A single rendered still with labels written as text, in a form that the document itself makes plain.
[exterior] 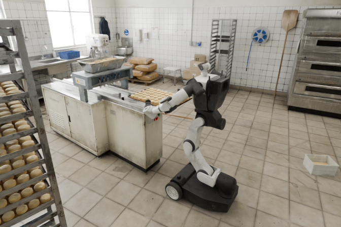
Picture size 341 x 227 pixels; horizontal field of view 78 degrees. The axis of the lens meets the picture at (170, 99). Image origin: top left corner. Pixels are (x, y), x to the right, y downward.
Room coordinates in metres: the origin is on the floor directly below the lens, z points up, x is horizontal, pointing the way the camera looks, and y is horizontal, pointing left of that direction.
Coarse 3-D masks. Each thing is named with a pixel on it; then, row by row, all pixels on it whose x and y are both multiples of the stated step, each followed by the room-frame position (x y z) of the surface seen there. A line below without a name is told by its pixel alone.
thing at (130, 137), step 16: (112, 112) 2.44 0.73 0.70; (128, 112) 2.26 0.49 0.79; (112, 128) 2.46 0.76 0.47; (128, 128) 2.27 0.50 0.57; (144, 128) 2.12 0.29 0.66; (160, 128) 2.36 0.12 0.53; (112, 144) 2.48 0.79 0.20; (128, 144) 2.29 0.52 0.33; (144, 144) 2.13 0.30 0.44; (160, 144) 2.36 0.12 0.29; (128, 160) 2.34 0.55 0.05; (144, 160) 2.13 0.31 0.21
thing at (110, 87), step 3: (72, 78) 3.49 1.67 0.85; (102, 87) 3.02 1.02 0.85; (105, 87) 2.97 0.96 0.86; (108, 87) 2.93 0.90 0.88; (111, 87) 2.89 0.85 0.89; (114, 87) 2.86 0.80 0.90; (111, 90) 2.90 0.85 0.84; (114, 90) 2.86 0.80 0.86; (117, 90) 2.82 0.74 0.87; (120, 90) 2.78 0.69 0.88; (123, 90) 2.74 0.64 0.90; (126, 90) 2.74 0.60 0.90; (123, 93) 2.75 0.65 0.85; (126, 93) 2.71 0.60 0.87; (129, 93) 2.68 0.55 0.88; (132, 93) 2.64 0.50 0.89
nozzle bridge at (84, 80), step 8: (80, 72) 2.58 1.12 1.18; (104, 72) 2.59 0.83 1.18; (112, 72) 2.66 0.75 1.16; (120, 72) 2.88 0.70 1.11; (128, 72) 2.93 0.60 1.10; (80, 80) 2.46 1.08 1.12; (88, 80) 2.38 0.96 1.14; (96, 80) 2.56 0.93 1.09; (112, 80) 2.71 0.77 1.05; (120, 80) 2.81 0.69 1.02; (80, 88) 2.47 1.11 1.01; (88, 88) 2.37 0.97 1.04; (80, 96) 2.49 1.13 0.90
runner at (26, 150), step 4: (36, 144) 0.88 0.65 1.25; (40, 144) 0.90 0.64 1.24; (24, 148) 0.85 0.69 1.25; (28, 148) 0.86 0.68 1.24; (32, 148) 0.87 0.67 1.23; (36, 148) 0.88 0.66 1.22; (40, 148) 0.89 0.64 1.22; (12, 152) 0.82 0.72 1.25; (16, 152) 0.83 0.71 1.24; (20, 152) 0.84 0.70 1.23; (24, 152) 0.85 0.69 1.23; (28, 152) 0.86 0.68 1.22; (0, 156) 0.79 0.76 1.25; (4, 156) 0.80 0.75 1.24; (8, 156) 0.81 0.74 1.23; (12, 156) 0.82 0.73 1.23; (16, 156) 0.82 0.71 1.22; (0, 160) 0.78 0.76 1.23; (4, 160) 0.79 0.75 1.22
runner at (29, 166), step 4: (40, 160) 0.88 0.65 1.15; (28, 164) 0.85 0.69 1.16; (32, 164) 0.86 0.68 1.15; (36, 164) 0.87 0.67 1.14; (40, 164) 0.88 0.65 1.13; (16, 168) 0.82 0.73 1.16; (20, 168) 0.83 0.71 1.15; (24, 168) 0.84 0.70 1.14; (28, 168) 0.85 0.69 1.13; (8, 172) 0.79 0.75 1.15; (12, 172) 0.80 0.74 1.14; (16, 172) 0.81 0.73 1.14; (20, 172) 0.82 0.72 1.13; (0, 176) 0.77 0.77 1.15; (4, 176) 0.78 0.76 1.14; (8, 176) 0.79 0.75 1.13; (0, 180) 0.77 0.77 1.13
